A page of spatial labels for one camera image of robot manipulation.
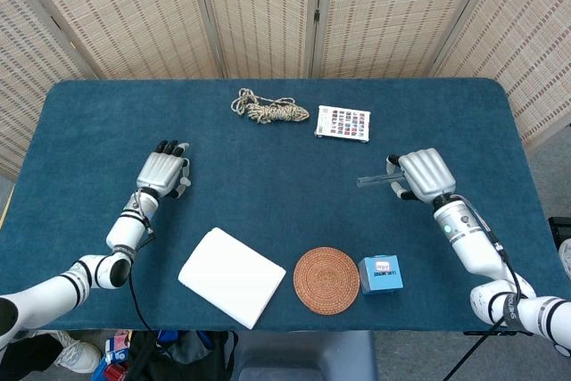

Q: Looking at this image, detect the red can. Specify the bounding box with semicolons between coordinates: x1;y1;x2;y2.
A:
103;362;130;381

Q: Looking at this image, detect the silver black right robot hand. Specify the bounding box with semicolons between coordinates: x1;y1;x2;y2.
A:
385;147;457;203

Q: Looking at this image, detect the blue white packet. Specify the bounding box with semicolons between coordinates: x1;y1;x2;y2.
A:
104;330;133;364

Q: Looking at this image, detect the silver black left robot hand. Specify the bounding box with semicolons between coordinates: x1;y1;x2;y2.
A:
135;138;193;201

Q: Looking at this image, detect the white box with coloured pictures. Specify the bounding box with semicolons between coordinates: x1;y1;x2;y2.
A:
313;104;372;145

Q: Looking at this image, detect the light blue cardboard box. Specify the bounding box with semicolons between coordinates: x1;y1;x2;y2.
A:
357;254;404;296

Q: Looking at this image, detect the black box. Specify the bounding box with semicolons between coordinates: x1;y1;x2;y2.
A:
547;216;571;248

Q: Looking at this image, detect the coiled beige speckled rope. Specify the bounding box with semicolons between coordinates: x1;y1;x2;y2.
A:
229;87;310;125

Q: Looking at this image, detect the round woven rattan coaster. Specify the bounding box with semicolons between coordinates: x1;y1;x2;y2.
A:
293;245;361;316

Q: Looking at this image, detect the clear glass tube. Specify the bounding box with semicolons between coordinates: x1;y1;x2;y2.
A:
355;169;405;189

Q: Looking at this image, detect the black backpack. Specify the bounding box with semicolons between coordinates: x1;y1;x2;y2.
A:
127;330;240;381

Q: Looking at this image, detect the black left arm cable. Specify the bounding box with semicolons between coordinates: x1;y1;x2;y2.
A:
128;188;164;344

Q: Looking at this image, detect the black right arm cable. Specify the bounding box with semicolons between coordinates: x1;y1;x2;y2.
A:
445;195;536;381

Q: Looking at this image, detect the beige bamboo folding screen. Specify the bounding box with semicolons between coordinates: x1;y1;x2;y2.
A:
0;0;571;177

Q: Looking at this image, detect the white sneaker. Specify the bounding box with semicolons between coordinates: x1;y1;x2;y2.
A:
52;330;103;374

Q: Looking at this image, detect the white folded cloth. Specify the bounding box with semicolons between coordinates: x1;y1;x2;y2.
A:
177;227;287;330

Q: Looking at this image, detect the white crumpled bag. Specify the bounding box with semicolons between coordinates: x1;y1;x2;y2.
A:
557;237;571;277

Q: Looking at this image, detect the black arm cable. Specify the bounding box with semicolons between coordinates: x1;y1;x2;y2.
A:
128;188;164;344
445;195;536;381

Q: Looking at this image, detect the dark blue tablecloth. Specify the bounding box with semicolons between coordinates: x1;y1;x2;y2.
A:
0;79;563;333

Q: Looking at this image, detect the grey blue chair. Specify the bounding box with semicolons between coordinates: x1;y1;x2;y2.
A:
231;330;379;381

